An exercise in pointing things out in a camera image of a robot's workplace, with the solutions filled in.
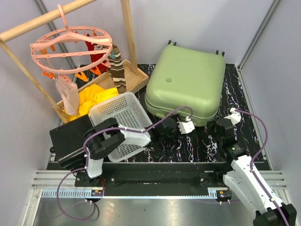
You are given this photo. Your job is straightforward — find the green hard-shell suitcase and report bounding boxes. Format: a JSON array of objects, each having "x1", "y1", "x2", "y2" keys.
[{"x1": 145, "y1": 41, "x2": 226, "y2": 127}]

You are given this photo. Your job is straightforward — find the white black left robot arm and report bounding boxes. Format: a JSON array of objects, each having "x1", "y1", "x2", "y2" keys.
[{"x1": 83, "y1": 115, "x2": 181, "y2": 186}]

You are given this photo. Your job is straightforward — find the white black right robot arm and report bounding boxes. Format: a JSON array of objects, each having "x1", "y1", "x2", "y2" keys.
[{"x1": 209, "y1": 116, "x2": 297, "y2": 226}]

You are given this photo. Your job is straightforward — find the white plastic mesh basket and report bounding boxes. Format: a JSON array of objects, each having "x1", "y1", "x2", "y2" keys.
[{"x1": 89, "y1": 92, "x2": 152, "y2": 162}]

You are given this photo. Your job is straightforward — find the wooden clothes rack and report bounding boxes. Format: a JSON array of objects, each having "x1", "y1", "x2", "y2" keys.
[{"x1": 0, "y1": 0, "x2": 149, "y2": 123}]

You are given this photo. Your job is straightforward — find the brown striped sock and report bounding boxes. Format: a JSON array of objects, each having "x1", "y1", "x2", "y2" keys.
[{"x1": 107, "y1": 45, "x2": 127, "y2": 94}]

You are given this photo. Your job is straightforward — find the teal clothespin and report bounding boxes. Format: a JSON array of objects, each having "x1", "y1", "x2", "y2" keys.
[{"x1": 109, "y1": 51, "x2": 116, "y2": 59}]

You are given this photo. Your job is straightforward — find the yellow shorts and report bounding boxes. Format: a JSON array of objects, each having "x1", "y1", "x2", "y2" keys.
[{"x1": 67, "y1": 84, "x2": 119, "y2": 121}]

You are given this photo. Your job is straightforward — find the red garment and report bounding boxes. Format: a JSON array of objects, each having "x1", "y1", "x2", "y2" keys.
[{"x1": 85, "y1": 41, "x2": 107, "y2": 75}]

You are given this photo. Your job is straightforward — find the orange clothespin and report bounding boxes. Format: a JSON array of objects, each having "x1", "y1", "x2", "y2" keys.
[{"x1": 75, "y1": 72, "x2": 88, "y2": 82}]

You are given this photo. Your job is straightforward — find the pale pink garment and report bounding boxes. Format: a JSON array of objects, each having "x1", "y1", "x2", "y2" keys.
[{"x1": 55, "y1": 77, "x2": 80, "y2": 116}]

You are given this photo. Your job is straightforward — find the black box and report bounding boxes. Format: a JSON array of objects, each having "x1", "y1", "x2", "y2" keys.
[{"x1": 49, "y1": 114, "x2": 93, "y2": 171}]

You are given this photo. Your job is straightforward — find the pink round clip hanger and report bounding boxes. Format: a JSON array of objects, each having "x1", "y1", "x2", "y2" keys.
[{"x1": 30, "y1": 4, "x2": 113, "y2": 79}]

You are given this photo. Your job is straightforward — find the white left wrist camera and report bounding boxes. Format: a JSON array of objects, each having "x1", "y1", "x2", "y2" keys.
[{"x1": 177, "y1": 116, "x2": 195, "y2": 134}]

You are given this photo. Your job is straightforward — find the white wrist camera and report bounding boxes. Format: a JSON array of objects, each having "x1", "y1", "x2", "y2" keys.
[
  {"x1": 177, "y1": 116, "x2": 195, "y2": 134},
  {"x1": 224, "y1": 108, "x2": 241, "y2": 125}
]

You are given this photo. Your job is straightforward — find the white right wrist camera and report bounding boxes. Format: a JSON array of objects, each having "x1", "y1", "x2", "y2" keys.
[{"x1": 224, "y1": 108, "x2": 241, "y2": 125}]

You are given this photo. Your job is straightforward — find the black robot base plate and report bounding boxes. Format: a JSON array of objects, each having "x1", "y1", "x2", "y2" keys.
[{"x1": 46, "y1": 161, "x2": 264, "y2": 198}]

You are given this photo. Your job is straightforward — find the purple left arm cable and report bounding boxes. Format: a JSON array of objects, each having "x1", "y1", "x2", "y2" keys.
[{"x1": 56, "y1": 106, "x2": 194, "y2": 221}]

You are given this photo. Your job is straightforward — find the aluminium frame rail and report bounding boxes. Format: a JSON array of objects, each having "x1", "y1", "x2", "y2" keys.
[{"x1": 21, "y1": 169, "x2": 297, "y2": 226}]

